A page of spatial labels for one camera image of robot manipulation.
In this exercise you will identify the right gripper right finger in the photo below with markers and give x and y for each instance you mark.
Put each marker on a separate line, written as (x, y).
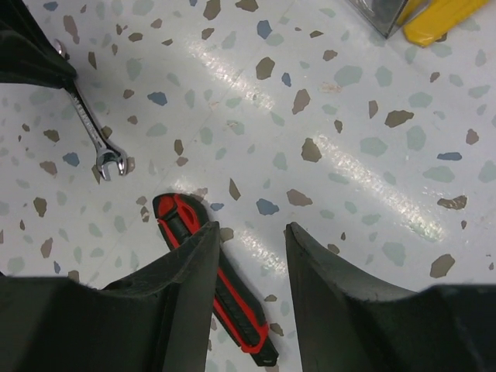
(349, 320)

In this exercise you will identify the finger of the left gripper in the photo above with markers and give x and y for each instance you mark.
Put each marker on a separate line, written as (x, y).
(27, 56)

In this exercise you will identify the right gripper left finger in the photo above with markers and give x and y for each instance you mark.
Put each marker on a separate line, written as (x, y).
(155, 319)

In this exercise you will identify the red black utility knife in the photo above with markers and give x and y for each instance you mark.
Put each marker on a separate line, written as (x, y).
(179, 217)

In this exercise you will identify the small silver combination wrench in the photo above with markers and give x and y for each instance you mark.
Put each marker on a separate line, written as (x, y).
(107, 153)

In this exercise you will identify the clear acrylic drawer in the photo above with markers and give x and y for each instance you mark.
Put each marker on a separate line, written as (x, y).
(383, 15)

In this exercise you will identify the yellow utility knife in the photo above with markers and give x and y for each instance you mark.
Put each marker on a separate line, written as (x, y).
(425, 22)

